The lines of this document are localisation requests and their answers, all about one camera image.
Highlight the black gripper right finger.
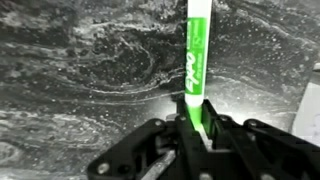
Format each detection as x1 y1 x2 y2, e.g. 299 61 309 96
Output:
201 97 320 180

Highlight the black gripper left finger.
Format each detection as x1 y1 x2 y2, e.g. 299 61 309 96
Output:
87 97 205 180

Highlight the green marker pen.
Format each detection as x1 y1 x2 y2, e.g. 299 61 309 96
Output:
184 0 214 134

